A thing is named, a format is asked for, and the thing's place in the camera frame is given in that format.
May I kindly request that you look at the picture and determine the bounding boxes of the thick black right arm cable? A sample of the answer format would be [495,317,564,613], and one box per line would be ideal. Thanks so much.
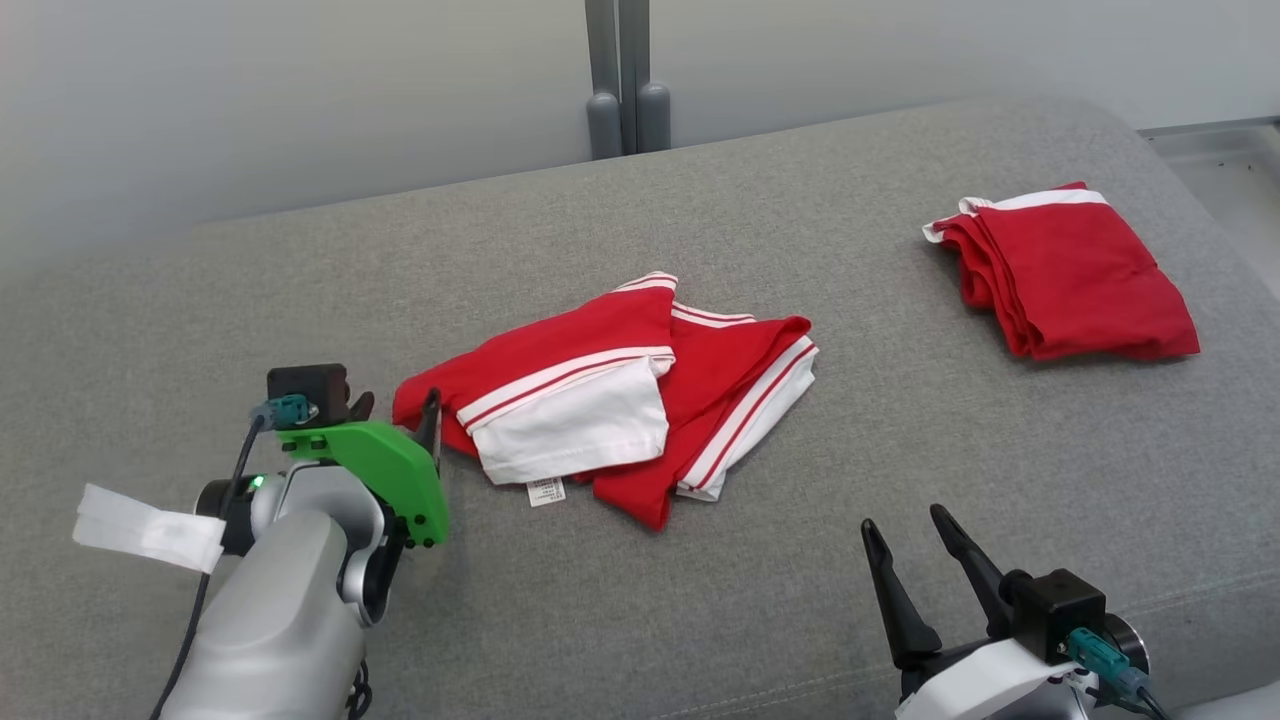
[1125,680,1173,720]

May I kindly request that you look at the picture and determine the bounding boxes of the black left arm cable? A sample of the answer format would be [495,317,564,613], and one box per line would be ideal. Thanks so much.
[150,415,267,720]

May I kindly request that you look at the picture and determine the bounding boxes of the red white basketball jersey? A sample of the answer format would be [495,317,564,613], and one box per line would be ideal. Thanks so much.
[392,270,821,533]

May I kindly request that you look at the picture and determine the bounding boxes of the grey double metal post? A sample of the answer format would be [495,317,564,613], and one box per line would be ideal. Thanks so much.
[585,0,673,161]

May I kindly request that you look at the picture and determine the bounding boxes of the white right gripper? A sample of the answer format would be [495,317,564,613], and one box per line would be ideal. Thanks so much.
[862,503,1091,720]

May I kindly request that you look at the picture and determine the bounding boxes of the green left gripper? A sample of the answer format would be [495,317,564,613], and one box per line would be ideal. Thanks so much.
[275,388,451,549]

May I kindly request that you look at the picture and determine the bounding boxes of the red basketball shorts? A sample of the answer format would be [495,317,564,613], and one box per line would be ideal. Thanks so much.
[922,182,1201,361]

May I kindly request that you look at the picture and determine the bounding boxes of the white tape flag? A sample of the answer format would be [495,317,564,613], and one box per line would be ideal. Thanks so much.
[73,484,227,574]

